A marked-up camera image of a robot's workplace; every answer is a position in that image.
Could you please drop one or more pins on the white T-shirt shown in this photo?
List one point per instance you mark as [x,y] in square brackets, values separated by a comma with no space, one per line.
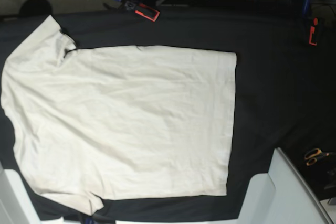
[118,123]

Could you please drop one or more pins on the blue orange clamp tool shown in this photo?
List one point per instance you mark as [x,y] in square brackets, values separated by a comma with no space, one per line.
[140,9]

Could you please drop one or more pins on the black table cloth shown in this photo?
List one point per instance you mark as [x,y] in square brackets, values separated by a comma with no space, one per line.
[285,97]

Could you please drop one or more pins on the orange black clamp right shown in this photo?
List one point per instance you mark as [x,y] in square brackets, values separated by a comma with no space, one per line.
[313,30]

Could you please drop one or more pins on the white table frame right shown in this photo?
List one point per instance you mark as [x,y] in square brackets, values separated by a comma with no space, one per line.
[281,196]

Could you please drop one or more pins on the white table frame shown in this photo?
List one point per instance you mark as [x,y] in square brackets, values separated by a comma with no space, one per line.
[16,206]
[281,196]

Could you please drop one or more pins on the orange handled scissors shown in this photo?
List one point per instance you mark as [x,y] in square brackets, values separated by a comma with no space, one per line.
[315,155]

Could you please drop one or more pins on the white table frame left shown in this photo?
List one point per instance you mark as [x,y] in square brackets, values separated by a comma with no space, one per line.
[16,206]

